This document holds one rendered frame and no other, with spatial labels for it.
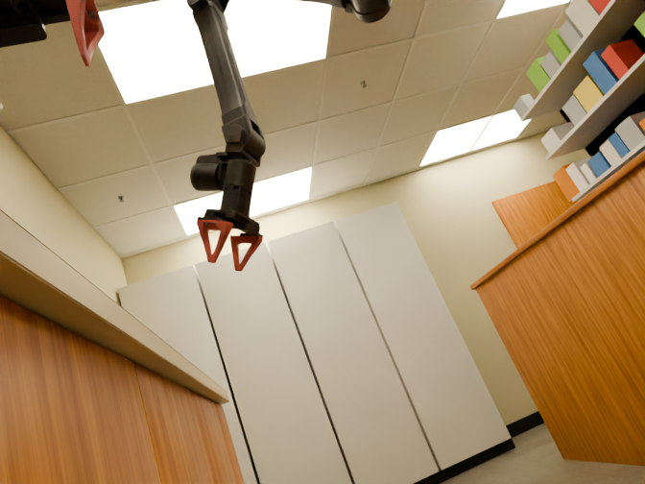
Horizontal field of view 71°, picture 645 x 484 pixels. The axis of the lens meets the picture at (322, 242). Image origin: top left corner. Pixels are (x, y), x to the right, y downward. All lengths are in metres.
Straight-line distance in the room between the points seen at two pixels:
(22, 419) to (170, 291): 3.46
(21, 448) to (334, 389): 3.30
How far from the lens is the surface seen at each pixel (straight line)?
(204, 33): 1.11
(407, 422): 3.71
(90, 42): 0.53
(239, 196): 0.88
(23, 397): 0.42
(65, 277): 0.48
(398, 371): 3.75
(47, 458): 0.43
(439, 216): 4.78
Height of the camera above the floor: 0.73
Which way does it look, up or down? 20 degrees up
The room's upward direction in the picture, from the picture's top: 22 degrees counter-clockwise
